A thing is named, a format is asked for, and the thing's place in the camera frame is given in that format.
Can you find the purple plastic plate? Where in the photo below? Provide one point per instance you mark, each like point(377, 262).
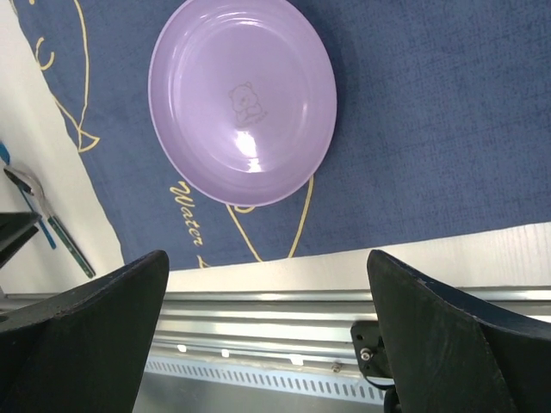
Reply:
point(243, 99)

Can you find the spoon with teal handle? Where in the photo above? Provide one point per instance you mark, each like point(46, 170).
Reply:
point(31, 185)

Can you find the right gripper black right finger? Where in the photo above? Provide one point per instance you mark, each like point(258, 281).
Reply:
point(449, 351)

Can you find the blue fish-pattern cloth placemat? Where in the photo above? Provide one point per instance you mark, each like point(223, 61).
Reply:
point(442, 129)

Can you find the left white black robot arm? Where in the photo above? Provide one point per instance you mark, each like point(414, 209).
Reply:
point(15, 230)

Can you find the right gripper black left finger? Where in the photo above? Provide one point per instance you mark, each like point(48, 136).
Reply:
point(84, 350)

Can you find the white slotted cable duct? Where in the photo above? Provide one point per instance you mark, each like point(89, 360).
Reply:
point(331, 385)

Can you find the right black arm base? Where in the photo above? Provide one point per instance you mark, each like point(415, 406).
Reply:
point(370, 353)

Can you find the aluminium mounting rail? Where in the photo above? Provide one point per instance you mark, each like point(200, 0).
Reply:
point(295, 328)

